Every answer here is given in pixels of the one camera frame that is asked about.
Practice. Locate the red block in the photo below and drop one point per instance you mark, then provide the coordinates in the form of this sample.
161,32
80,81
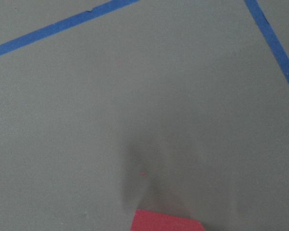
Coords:
145,220

